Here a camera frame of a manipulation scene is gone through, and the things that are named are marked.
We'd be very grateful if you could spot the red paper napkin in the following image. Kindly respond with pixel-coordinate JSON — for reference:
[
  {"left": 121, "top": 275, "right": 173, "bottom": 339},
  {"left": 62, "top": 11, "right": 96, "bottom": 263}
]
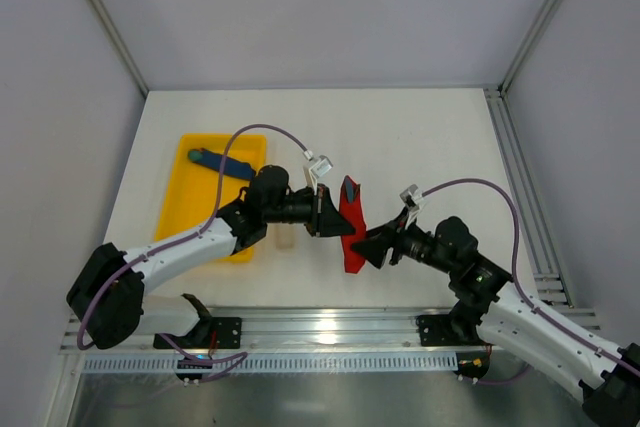
[{"left": 339, "top": 188, "right": 367, "bottom": 274}]

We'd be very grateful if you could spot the right aluminium frame post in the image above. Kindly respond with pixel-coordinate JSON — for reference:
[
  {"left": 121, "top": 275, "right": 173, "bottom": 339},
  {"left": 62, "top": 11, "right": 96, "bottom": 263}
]
[{"left": 498, "top": 0, "right": 564, "bottom": 96}]

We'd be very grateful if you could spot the aluminium front rail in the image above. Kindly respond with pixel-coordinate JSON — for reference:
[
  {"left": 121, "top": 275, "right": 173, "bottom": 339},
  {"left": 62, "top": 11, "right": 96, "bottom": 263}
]
[{"left": 59, "top": 307, "right": 606, "bottom": 356}]

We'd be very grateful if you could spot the left controller board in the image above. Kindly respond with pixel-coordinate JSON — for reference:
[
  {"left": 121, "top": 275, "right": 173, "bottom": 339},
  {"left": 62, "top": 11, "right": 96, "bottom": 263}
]
[{"left": 176, "top": 356, "right": 213, "bottom": 382}]

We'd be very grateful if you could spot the aluminium frame post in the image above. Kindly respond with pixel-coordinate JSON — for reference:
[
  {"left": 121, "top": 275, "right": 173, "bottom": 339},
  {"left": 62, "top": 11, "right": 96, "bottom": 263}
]
[
  {"left": 498, "top": 0, "right": 564, "bottom": 96},
  {"left": 85, "top": 0, "right": 150, "bottom": 99}
]

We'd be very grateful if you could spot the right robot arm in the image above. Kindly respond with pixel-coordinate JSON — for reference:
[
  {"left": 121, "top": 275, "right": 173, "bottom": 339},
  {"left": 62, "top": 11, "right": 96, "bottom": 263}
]
[{"left": 351, "top": 217, "right": 639, "bottom": 426}]

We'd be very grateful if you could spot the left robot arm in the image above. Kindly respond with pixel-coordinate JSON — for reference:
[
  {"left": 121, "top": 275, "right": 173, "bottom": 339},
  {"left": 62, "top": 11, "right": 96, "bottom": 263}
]
[{"left": 66, "top": 165, "right": 355, "bottom": 350}]

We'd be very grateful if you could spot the blue pouch in tray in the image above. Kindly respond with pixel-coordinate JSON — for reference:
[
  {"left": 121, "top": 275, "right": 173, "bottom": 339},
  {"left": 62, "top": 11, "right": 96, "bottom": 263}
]
[{"left": 196, "top": 149, "right": 256, "bottom": 181}]

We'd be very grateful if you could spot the right aluminium side rail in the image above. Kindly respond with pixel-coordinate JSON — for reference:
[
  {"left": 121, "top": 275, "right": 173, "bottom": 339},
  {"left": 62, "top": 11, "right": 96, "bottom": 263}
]
[{"left": 484, "top": 89, "right": 574, "bottom": 309}]

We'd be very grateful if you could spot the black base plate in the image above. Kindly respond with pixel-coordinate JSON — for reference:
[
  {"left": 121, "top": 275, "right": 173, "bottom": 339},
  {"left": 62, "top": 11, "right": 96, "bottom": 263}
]
[
  {"left": 415, "top": 314, "right": 484, "bottom": 347},
  {"left": 153, "top": 317, "right": 242, "bottom": 350}
]

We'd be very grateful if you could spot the left aluminium frame post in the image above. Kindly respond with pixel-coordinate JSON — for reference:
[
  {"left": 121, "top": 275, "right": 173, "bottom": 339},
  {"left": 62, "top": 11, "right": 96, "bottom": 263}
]
[{"left": 85, "top": 0, "right": 150, "bottom": 99}]

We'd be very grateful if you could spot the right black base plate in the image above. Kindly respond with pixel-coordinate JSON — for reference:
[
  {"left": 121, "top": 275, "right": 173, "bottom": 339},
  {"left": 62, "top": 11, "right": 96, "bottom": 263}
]
[{"left": 415, "top": 314, "right": 484, "bottom": 347}]

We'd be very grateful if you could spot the right controller board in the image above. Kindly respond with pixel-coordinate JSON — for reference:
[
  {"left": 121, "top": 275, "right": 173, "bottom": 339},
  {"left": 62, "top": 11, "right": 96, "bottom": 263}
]
[{"left": 454, "top": 352, "right": 491, "bottom": 379}]

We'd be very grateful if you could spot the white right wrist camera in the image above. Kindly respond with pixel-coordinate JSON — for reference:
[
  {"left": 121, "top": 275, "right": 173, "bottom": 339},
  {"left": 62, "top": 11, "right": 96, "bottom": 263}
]
[{"left": 400, "top": 184, "right": 427, "bottom": 227}]

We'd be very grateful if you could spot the yellow plastic tray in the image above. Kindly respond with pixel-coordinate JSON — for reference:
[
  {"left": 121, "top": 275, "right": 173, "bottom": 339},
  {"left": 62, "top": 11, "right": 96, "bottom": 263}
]
[{"left": 154, "top": 133, "right": 267, "bottom": 264}]

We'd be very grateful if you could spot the controller board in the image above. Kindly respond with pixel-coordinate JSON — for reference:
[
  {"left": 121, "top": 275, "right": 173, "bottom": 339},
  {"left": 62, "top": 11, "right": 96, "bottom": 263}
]
[
  {"left": 454, "top": 352, "right": 491, "bottom": 379},
  {"left": 176, "top": 356, "right": 213, "bottom": 382}
]

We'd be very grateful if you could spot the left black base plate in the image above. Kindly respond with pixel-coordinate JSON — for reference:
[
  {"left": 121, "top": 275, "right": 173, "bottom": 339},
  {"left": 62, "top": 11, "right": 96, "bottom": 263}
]
[{"left": 153, "top": 317, "right": 242, "bottom": 350}]

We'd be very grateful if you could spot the slotted cable duct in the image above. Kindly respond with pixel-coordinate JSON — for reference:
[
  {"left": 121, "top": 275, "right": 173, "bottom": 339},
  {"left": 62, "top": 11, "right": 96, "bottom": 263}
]
[{"left": 82, "top": 351, "right": 457, "bottom": 375}]

